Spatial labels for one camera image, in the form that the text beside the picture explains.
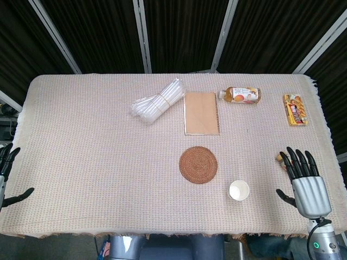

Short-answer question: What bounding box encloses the beige woven tablecloth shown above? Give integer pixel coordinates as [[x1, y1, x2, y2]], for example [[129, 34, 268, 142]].
[[0, 73, 347, 241]]

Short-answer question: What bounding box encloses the grey metal partition frame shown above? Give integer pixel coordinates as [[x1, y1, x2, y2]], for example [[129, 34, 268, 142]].
[[210, 0, 239, 73], [132, 0, 152, 74], [292, 10, 347, 75], [28, 0, 82, 74]]

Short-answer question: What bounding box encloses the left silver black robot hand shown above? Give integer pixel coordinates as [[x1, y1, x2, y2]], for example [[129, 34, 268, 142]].
[[0, 143, 35, 213]]

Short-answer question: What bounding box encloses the small white paper cup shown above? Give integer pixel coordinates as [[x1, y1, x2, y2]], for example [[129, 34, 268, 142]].
[[227, 180, 250, 202]]

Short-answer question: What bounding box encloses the silver robot torso base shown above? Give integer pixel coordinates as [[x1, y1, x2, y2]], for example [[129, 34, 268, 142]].
[[107, 233, 229, 260]]

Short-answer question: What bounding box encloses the orange juice bottle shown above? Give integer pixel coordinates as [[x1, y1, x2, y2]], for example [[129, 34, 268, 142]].
[[217, 86, 262, 105]]

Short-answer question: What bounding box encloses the round brown woven coaster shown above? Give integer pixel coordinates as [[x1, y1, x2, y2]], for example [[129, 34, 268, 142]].
[[178, 146, 219, 183]]

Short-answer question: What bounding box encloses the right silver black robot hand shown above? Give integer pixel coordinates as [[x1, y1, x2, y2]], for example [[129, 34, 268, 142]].
[[275, 146, 332, 218]]

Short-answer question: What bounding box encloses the yellow snack box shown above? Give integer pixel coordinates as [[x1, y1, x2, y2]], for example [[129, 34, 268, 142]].
[[283, 93, 310, 127]]

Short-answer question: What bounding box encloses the small tan object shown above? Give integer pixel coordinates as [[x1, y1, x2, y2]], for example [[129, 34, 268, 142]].
[[275, 153, 288, 172]]

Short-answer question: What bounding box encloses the bundle of clear straws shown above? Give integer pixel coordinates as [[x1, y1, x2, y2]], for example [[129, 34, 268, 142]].
[[132, 76, 187, 127]]

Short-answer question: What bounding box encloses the brown spiral notebook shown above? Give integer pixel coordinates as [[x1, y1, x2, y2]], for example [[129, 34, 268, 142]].
[[183, 92, 221, 136]]

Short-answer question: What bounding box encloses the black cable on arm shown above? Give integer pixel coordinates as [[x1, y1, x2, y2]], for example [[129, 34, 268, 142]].
[[307, 216, 332, 260]]

